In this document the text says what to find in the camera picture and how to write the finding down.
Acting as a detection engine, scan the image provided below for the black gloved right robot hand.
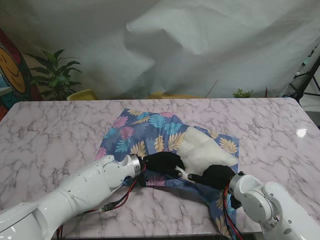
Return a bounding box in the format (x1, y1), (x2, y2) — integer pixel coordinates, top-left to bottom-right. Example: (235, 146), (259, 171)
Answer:
(187, 164), (236, 192)

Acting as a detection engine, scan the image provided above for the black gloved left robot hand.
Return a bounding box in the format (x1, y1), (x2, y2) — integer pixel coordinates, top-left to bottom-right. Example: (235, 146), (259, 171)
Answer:
(144, 151), (186, 178)

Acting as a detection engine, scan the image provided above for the white pillow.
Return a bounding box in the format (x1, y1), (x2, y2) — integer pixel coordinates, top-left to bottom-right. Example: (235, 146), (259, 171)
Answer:
(172, 126), (238, 180)

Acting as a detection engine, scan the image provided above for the blue leaf print pillowcase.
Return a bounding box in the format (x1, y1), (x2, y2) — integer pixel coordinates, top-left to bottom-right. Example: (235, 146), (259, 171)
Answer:
(94, 108), (242, 240)

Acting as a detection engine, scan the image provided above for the mustard yellow fabric item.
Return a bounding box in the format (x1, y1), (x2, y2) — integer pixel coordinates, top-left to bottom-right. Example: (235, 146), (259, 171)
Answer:
(147, 91), (201, 99)

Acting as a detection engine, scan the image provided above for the small green plant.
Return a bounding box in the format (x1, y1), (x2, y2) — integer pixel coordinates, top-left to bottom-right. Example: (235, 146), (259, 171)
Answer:
(231, 88), (255, 99)

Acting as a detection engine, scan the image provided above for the thin brown stick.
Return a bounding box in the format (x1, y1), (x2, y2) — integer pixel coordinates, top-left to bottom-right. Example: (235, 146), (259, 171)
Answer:
(205, 79), (218, 98)

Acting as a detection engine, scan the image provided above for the yellow plastic chair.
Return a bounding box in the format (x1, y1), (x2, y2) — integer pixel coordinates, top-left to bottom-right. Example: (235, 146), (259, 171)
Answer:
(66, 89), (99, 101)

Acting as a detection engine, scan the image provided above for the white backdrop sheet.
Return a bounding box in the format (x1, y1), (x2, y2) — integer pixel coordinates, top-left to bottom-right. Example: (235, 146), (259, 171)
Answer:
(0, 0), (320, 100)

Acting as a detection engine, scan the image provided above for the black tripod stand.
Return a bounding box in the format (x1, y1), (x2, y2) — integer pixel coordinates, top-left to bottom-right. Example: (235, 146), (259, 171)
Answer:
(287, 44), (320, 103)

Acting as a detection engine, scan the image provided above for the large green potted plant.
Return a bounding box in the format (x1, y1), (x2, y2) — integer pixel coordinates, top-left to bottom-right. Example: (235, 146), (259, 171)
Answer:
(24, 49), (83, 101)

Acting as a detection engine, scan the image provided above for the colourful smiley painted board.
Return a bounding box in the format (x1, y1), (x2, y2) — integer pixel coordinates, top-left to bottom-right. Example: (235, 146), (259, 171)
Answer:
(0, 27), (42, 121)

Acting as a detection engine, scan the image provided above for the red black right arm cable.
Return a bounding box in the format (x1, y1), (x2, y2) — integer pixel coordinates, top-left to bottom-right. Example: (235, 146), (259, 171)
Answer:
(221, 184), (245, 240)

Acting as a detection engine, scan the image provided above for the red black arm cable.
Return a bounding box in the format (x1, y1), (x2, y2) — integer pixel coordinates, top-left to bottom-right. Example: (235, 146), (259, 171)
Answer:
(56, 162), (148, 240)
(221, 184), (245, 240)

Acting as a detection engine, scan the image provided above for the red black left arm cable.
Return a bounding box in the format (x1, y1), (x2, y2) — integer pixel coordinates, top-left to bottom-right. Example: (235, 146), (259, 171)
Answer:
(56, 162), (148, 240)

